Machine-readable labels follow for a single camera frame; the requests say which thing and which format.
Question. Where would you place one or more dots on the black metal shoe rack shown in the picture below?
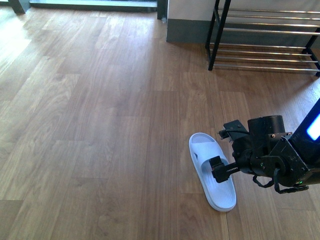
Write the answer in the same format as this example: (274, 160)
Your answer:
(256, 38)

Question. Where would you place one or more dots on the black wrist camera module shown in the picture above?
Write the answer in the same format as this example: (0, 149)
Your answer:
(235, 131)

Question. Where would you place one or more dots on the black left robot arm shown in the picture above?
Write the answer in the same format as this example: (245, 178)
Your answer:
(287, 161)

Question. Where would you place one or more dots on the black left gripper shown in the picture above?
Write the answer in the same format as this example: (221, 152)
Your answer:
(248, 152)

